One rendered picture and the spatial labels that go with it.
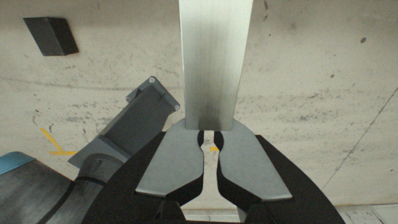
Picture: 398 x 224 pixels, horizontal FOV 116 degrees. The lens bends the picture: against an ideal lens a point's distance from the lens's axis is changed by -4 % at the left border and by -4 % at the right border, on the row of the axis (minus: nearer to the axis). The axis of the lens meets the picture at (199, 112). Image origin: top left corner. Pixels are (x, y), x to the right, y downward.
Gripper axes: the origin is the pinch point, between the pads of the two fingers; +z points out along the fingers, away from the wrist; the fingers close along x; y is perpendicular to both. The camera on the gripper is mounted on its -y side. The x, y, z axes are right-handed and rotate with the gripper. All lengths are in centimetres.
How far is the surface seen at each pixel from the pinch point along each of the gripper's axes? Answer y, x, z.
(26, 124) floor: 71, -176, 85
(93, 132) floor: 77, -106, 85
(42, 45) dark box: -1, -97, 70
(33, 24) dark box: -11, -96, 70
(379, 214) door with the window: 205, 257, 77
